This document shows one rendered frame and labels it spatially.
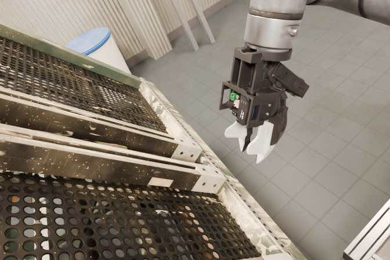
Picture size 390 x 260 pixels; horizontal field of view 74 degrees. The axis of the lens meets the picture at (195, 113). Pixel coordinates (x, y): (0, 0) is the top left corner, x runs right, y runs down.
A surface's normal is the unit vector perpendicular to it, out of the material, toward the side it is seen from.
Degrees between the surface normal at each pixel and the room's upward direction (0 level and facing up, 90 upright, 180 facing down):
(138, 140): 90
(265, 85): 90
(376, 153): 0
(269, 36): 68
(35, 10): 90
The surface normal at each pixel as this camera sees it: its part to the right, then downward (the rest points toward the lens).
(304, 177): -0.32, -0.69
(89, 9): 0.56, 0.43
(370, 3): -0.90, 0.43
